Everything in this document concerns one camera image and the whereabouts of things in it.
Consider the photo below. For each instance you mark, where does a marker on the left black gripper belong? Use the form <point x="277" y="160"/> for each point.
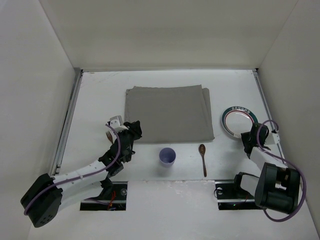
<point x="129" y="135"/>

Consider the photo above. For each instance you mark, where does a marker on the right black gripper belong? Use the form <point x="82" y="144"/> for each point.
<point x="249" y="139"/>

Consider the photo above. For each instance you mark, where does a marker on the white plate green rim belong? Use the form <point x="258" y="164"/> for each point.
<point x="236" y="120"/>

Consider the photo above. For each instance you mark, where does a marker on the brown wooden fork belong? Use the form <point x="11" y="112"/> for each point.
<point x="109" y="137"/>

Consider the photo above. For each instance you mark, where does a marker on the lilac plastic cup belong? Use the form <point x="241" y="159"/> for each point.
<point x="167" y="157"/>

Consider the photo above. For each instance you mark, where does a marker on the grey cloth placemat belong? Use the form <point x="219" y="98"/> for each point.
<point x="170" y="115"/>

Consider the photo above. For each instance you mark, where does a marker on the brown wooden spoon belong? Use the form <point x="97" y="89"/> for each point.
<point x="202" y="151"/>

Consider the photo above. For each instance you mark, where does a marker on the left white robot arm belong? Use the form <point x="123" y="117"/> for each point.
<point x="50" y="194"/>

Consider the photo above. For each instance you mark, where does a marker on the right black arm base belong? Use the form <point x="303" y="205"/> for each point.
<point x="236" y="194"/>

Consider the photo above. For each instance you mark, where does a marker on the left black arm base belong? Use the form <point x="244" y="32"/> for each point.
<point x="111" y="200"/>

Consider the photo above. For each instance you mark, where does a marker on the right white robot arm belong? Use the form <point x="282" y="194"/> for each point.
<point x="281" y="188"/>

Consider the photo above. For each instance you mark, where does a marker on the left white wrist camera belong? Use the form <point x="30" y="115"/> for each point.
<point x="117" y="123"/>

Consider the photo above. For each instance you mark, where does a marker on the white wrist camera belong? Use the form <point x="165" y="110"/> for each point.
<point x="273" y="138"/>
<point x="117" y="123"/>

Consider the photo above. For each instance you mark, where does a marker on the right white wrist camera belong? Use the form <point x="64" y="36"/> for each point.
<point x="273" y="138"/>

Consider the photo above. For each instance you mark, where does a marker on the right aluminium rail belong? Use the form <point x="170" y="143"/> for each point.
<point x="266" y="107"/>

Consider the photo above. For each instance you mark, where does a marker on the aluminium rail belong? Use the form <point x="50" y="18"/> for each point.
<point x="266" y="107"/>
<point x="56" y="162"/>

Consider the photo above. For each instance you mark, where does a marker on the left aluminium rail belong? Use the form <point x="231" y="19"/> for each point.
<point x="56" y="162"/>

